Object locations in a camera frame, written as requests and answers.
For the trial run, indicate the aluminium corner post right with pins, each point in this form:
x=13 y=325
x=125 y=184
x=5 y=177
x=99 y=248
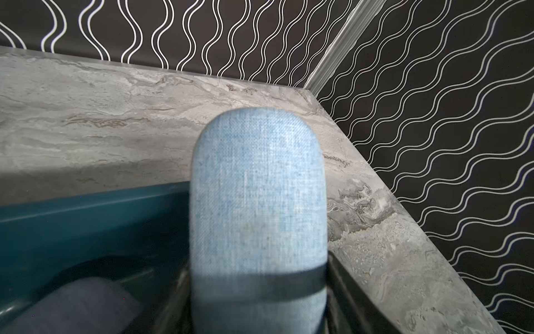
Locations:
x=356 y=24

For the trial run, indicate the light blue glasses case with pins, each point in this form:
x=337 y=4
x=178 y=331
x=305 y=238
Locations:
x=258 y=225

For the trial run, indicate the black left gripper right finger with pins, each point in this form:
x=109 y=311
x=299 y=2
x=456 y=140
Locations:
x=349 y=309

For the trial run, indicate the purple glasses case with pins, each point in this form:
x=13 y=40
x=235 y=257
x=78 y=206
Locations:
x=88 y=305

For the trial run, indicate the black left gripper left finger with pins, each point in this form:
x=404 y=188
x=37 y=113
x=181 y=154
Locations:
x=173 y=311

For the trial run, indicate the teal plastic storage box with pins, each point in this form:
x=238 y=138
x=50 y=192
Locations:
x=137 y=238

